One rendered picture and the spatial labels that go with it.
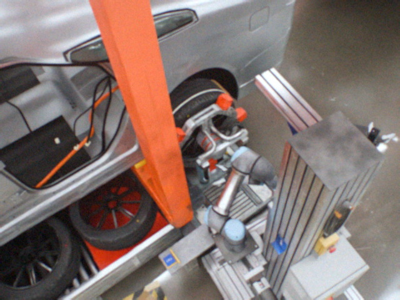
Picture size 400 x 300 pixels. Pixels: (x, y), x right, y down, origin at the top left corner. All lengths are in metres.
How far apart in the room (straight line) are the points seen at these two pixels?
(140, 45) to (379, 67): 3.60
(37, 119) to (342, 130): 2.44
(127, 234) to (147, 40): 1.80
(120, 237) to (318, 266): 1.50
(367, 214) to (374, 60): 1.88
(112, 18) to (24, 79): 2.46
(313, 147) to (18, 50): 1.47
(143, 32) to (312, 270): 1.38
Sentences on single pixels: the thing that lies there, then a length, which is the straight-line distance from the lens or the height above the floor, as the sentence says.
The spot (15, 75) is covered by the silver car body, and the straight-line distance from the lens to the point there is 3.84.
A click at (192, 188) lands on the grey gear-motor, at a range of 3.17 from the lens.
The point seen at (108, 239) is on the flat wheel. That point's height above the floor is 0.50.
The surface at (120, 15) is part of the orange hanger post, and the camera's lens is 1.39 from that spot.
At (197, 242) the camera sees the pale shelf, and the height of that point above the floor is 0.45.
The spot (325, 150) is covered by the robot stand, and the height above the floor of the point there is 2.03.
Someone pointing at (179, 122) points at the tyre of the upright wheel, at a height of 1.12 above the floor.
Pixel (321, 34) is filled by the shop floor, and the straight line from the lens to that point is 5.00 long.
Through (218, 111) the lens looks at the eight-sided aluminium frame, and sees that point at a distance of 2.69.
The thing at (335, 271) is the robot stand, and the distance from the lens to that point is 2.12.
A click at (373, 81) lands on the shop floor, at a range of 4.60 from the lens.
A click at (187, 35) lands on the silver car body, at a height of 1.63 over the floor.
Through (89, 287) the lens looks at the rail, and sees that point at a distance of 3.09.
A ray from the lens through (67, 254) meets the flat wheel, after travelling 3.07.
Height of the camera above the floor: 3.22
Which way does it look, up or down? 57 degrees down
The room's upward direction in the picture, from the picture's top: 7 degrees counter-clockwise
